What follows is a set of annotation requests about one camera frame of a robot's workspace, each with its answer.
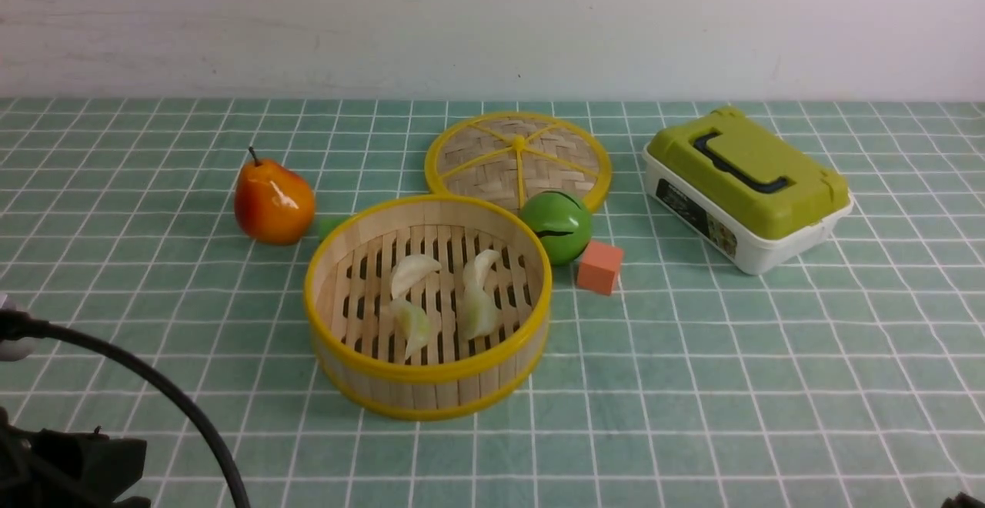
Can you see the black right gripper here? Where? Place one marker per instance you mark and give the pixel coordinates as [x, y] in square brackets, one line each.
[963, 500]

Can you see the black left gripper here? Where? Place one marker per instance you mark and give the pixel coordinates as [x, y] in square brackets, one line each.
[46, 468]

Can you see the translucent dumpling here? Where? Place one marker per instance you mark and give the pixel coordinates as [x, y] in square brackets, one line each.
[480, 316]
[414, 324]
[477, 270]

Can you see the bamboo steamer tray yellow rim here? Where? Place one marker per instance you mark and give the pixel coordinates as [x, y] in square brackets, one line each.
[358, 343]

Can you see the woven steamer lid yellow rim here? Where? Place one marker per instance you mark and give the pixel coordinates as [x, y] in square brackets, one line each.
[507, 157]

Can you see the orange pear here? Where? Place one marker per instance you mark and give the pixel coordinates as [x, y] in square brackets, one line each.
[272, 204]

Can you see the white box green lid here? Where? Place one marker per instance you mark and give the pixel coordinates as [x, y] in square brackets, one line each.
[757, 199]

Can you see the small green block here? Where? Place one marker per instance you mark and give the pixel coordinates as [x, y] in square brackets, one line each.
[328, 224]

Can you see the orange foam cube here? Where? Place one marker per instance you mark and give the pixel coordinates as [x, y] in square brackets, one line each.
[599, 268]

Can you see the green ball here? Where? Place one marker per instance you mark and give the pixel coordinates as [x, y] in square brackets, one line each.
[561, 222]

